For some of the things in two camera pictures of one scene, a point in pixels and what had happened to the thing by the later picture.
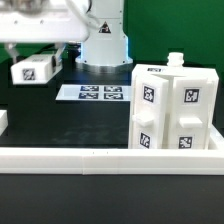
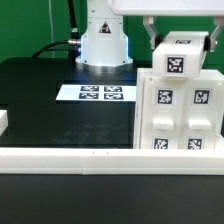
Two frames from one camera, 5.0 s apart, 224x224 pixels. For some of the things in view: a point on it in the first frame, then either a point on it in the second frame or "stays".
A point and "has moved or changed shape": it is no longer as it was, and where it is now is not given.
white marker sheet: x=95 y=92 stays
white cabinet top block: x=34 y=69 -> x=179 y=54
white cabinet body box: x=173 y=106 stays
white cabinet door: x=189 y=113 has moved or changed shape
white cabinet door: x=150 y=106 has moved or changed shape
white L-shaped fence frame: x=112 y=161 stays
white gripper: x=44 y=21 -> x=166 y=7
